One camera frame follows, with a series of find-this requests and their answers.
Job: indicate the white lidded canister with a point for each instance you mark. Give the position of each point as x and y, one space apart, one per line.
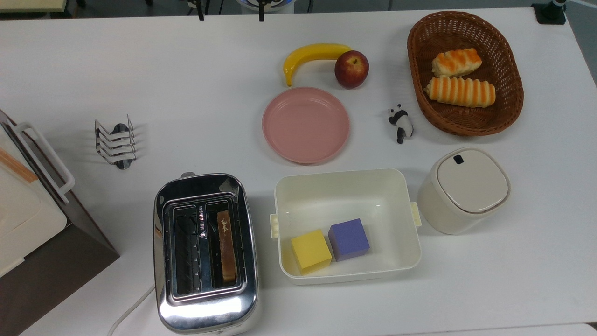
466 186

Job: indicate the purple cube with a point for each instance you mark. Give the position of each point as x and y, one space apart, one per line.
349 239

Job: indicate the red apple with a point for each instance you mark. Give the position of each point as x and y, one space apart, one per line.
351 70

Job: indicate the long striped bread roll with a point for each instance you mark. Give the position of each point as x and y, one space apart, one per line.
459 92

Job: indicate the black camera stand base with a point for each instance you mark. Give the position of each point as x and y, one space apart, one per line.
549 15

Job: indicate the white plastic container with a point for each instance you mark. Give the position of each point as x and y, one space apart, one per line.
336 196

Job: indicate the brown wicker basket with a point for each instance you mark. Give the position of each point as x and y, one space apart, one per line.
466 122

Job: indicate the yellow banana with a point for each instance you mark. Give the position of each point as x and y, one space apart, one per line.
308 52

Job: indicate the brown toast slice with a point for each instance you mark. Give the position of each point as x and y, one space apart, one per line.
226 247

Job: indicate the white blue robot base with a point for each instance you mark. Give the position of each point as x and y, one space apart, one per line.
275 3

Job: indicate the chrome two-slot toaster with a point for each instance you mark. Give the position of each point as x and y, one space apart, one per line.
205 312

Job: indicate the panda figurine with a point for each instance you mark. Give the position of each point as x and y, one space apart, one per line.
402 122

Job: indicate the yellow cube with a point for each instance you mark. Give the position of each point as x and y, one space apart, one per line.
310 249

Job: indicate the beige side table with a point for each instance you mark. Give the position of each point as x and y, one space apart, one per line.
28 4

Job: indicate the metal toast rack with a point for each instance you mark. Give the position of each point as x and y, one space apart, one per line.
115 142

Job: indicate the short striped bread roll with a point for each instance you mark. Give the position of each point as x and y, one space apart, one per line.
456 62

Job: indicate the pink round plate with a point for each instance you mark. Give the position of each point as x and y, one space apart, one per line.
305 126

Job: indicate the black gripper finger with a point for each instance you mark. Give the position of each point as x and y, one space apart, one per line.
200 11
261 11

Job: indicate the brown white oven appliance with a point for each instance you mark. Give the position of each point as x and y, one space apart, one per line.
28 219

